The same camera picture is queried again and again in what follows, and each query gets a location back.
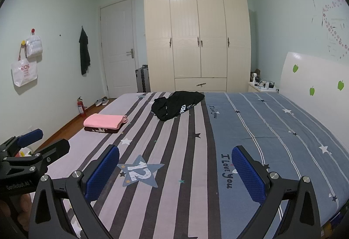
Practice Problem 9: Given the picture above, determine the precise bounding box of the white headboard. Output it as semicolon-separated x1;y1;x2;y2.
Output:
279;51;349;130

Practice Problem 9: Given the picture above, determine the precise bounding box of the black t-shirt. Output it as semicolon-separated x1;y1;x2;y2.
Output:
151;91;205;122

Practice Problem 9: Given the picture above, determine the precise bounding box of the white plastic bag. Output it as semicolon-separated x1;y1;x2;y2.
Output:
25;32;43;59

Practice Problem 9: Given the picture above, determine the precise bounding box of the white door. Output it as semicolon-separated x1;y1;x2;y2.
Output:
99;0;137;99

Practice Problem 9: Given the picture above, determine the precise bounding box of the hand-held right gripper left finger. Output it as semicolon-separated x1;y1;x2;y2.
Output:
29;144;120;239

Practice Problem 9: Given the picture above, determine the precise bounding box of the black hanging garment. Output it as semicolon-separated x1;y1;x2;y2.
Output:
79;26;91;76

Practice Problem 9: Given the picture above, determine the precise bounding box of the dark red folded garment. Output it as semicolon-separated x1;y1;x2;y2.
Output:
84;126;122;134

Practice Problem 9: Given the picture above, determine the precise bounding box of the cream wardrobe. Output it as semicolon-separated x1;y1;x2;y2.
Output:
143;0;252;93

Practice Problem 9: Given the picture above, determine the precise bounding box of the bed with striped sheet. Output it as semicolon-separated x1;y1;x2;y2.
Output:
38;91;349;239

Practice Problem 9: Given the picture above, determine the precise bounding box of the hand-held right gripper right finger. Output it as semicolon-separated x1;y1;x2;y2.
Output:
231;145;322;239

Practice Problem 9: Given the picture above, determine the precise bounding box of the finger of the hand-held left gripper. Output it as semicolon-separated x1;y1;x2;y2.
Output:
0;128;44;159
16;139;71;174

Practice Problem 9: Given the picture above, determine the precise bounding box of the wall sticker decoration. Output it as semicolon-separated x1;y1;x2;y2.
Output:
312;0;349;61

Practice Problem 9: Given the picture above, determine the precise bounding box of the person's left hand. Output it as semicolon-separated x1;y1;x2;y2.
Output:
0;192;33;239

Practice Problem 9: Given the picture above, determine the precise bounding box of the grey suitcase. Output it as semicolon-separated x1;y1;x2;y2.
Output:
135;65;151;93

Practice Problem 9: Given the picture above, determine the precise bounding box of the red fire extinguisher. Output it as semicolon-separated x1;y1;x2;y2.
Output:
77;96;88;116

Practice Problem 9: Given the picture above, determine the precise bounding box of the white nightstand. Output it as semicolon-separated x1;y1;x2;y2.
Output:
248;81;280;94

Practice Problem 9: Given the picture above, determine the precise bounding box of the pink folded garment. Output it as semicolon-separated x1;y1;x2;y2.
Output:
83;114;128;130

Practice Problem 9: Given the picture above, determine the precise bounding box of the white tote bag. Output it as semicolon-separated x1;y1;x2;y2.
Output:
11;42;39;87

